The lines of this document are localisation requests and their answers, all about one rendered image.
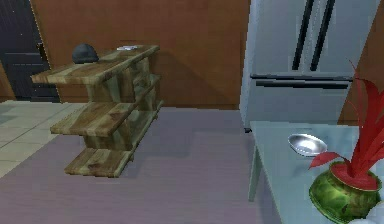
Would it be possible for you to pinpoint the grey fridge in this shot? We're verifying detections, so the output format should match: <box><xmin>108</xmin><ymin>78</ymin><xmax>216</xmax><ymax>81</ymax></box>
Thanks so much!
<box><xmin>238</xmin><ymin>0</ymin><xmax>382</xmax><ymax>134</ymax></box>

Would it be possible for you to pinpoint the black horizontal fridge handle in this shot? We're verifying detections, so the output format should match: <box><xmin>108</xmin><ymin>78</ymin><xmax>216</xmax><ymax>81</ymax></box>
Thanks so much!
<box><xmin>255</xmin><ymin>79</ymin><xmax>350</xmax><ymax>90</ymax></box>

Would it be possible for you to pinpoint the dark grey dome object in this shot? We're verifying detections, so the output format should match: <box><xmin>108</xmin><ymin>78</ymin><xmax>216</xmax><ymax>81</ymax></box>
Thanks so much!
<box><xmin>71</xmin><ymin>42</ymin><xmax>100</xmax><ymax>65</ymax></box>

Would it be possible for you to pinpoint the silver metal bowl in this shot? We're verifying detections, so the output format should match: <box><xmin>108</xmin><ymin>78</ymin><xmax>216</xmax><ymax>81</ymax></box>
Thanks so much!
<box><xmin>287</xmin><ymin>133</ymin><xmax>328</xmax><ymax>157</ymax></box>

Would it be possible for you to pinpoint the red plant in green pot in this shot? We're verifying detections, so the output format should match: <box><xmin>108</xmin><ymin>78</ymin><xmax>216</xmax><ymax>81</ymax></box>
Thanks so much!
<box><xmin>308</xmin><ymin>59</ymin><xmax>384</xmax><ymax>224</ymax></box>

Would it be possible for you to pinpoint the black room door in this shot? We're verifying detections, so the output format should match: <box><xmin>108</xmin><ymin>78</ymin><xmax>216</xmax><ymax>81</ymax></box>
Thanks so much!
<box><xmin>0</xmin><ymin>0</ymin><xmax>61</xmax><ymax>103</ymax></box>

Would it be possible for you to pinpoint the pale blue table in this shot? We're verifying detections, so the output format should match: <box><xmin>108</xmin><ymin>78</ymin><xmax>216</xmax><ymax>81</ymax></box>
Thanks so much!
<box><xmin>247</xmin><ymin>120</ymin><xmax>384</xmax><ymax>224</ymax></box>

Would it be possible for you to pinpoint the black vertical fridge handle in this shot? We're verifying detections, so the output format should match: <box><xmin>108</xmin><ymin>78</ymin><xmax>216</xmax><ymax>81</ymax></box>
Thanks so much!
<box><xmin>309</xmin><ymin>0</ymin><xmax>336</xmax><ymax>72</ymax></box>
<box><xmin>291</xmin><ymin>0</ymin><xmax>315</xmax><ymax>71</ymax></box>

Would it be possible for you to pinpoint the wooden three-tier shelf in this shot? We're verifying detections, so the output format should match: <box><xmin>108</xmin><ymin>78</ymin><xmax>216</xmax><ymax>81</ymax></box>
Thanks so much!
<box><xmin>30</xmin><ymin>44</ymin><xmax>165</xmax><ymax>179</ymax></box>

